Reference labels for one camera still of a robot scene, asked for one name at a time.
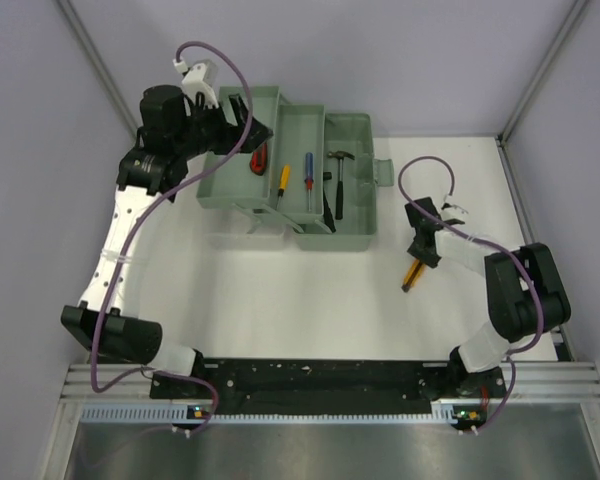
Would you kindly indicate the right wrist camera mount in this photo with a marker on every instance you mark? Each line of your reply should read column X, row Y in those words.
column 453, row 214

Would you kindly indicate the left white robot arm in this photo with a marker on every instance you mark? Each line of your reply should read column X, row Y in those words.
column 106, row 319

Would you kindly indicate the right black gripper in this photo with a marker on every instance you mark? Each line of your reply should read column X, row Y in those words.
column 429, row 260

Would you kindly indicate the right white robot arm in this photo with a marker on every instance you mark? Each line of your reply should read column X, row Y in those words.
column 525, row 294

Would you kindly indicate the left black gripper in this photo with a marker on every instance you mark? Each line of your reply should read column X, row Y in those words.
column 230, row 133

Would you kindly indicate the yellow black utility knife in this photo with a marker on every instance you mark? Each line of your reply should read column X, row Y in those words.
column 413, row 275

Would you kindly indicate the orange handle screwdriver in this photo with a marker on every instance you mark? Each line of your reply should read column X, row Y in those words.
column 283, row 183

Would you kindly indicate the green clear-lid tool box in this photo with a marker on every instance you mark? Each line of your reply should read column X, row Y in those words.
column 241, row 205

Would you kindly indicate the steel claw hammer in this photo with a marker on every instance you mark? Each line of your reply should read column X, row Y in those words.
column 340, row 156

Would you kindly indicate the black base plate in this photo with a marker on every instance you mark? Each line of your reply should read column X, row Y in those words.
column 348, row 387

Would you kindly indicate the black mallet hammer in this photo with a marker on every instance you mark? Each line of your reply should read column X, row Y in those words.
column 327, row 212

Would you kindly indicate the grey slotted cable duct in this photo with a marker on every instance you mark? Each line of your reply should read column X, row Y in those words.
column 190, row 415

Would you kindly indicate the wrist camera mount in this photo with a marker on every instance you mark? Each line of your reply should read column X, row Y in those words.
column 453, row 214
column 197, row 81

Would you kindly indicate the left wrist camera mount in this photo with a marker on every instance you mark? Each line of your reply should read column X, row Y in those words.
column 197, row 81

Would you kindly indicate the red black utility knife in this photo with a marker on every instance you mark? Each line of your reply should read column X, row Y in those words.
column 259, row 160

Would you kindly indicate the blue red screwdriver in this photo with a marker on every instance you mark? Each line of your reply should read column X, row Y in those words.
column 309, row 178

